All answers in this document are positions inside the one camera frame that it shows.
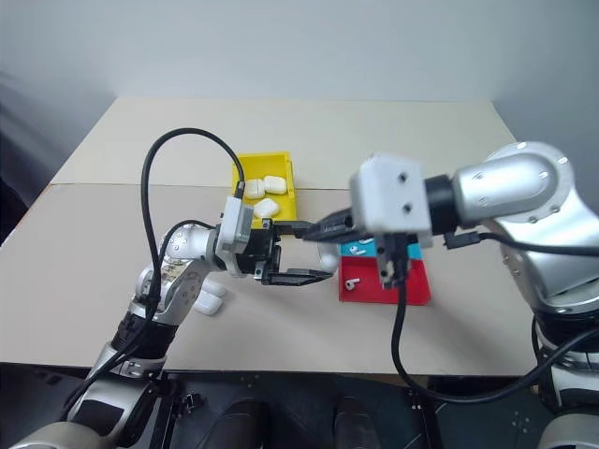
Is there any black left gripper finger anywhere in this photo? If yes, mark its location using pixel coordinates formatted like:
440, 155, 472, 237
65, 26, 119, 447
263, 268, 331, 287
272, 220, 320, 238

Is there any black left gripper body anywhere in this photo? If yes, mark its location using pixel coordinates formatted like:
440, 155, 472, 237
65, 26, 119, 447
236, 219, 283, 285

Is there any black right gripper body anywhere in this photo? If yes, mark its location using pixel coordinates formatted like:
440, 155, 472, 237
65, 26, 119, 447
375, 231, 414, 292

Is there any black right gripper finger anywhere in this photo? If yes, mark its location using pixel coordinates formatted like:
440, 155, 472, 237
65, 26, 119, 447
300, 224, 372, 245
322, 208, 355, 231

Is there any white earbud case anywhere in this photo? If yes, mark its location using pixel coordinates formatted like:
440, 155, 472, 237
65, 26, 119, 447
253, 197, 280, 219
261, 174, 288, 196
196, 279, 226, 317
242, 179, 267, 202
317, 239, 341, 273

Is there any yellow plastic bin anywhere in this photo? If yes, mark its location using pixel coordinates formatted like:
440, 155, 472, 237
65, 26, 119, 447
231, 150, 300, 230

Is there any cyan plastic tray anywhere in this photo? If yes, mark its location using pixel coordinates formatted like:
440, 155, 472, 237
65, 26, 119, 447
336, 233, 426, 259

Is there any red plastic tray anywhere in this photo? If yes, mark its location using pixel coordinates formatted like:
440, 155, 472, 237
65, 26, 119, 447
336, 254, 432, 306

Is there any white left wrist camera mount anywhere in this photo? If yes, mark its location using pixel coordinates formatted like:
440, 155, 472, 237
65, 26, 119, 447
217, 196, 256, 275

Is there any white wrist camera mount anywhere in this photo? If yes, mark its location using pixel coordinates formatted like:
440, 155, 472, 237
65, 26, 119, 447
217, 196, 256, 275
349, 152, 434, 247

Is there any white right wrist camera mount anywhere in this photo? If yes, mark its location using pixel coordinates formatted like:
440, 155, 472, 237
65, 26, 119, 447
349, 152, 434, 247

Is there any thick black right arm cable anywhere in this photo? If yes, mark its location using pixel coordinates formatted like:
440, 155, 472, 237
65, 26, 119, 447
390, 275, 599, 403

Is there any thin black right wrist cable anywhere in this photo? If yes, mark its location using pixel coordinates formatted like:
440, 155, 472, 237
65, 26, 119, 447
443, 230, 599, 258

